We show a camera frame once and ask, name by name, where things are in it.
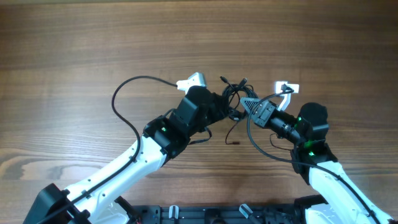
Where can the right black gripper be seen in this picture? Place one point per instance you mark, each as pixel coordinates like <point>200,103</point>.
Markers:
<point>262,117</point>

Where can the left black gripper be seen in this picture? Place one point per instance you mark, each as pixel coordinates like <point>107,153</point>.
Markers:
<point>219,106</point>

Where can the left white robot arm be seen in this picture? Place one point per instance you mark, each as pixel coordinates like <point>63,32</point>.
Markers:
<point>163,139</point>

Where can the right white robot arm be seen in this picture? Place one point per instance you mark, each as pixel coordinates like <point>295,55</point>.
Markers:
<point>339,200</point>

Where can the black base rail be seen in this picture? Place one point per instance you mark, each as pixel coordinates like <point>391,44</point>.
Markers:
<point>277,213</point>

